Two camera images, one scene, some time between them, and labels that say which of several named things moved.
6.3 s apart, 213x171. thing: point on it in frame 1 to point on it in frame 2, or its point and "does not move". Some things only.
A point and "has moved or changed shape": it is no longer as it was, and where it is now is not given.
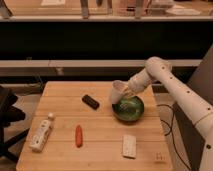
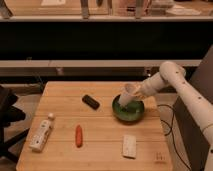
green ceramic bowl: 129,108 does not move
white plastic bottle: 41,133 does not move
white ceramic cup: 118,86 has moved or changed shape
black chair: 9,114 does not move
